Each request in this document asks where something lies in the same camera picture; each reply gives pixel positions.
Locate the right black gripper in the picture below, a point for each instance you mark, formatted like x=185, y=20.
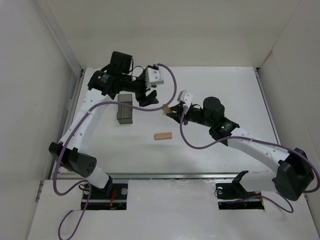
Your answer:
x=182, y=113

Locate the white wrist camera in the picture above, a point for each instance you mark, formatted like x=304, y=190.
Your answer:
x=153, y=77
x=185, y=98

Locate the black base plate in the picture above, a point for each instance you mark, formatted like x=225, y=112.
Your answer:
x=115, y=201
x=231, y=195

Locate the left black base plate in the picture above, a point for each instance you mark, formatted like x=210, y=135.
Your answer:
x=115, y=201

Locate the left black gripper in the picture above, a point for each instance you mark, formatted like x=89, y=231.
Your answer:
x=144, y=91

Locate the dark transparent plastic bin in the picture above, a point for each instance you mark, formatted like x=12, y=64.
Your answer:
x=125, y=113

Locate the thin wood block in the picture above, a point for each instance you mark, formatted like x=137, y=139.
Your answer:
x=167, y=110

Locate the long rectangular wood block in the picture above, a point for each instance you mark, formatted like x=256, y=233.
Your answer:
x=163, y=136

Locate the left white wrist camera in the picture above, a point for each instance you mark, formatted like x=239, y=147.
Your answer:
x=153, y=77

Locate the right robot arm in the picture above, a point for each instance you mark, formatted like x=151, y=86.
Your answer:
x=290, y=172

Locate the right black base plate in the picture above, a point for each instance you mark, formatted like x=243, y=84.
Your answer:
x=231, y=195

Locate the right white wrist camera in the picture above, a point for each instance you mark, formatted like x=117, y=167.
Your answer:
x=185, y=98

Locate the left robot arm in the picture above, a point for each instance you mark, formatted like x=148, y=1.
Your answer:
x=104, y=85

